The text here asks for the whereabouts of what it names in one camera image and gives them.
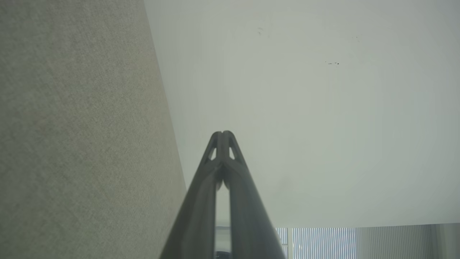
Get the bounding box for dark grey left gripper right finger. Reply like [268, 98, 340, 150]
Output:
[223, 130, 286, 259]

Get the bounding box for white vertical window blinds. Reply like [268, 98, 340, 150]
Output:
[276, 223, 460, 259]

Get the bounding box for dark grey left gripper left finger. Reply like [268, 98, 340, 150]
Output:
[160, 131, 224, 259]

